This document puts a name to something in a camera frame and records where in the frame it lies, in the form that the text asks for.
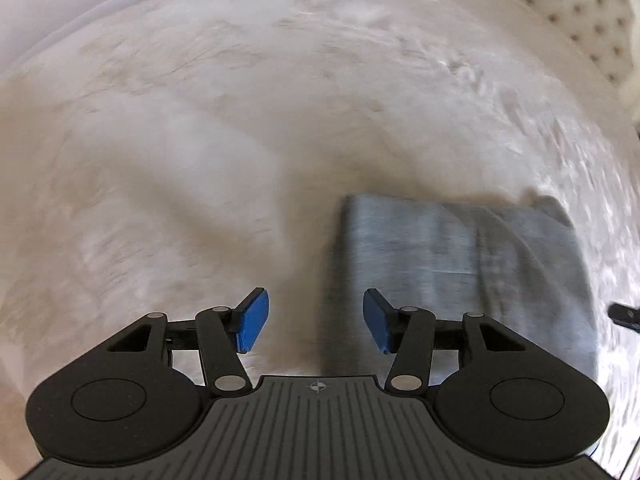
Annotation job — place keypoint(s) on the grey-blue pants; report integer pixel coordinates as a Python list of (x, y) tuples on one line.
[(475, 260)]

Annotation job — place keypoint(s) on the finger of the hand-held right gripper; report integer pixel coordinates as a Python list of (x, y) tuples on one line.
[(627, 316)]

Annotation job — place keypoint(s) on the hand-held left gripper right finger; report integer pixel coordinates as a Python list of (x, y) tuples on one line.
[(377, 320)]

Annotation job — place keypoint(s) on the white bedspread bed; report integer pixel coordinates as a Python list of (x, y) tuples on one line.
[(225, 135)]

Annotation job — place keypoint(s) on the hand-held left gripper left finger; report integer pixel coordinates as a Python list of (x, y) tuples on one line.
[(252, 320)]

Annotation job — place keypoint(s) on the cream headboard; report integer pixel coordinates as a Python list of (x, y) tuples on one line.
[(575, 5)]

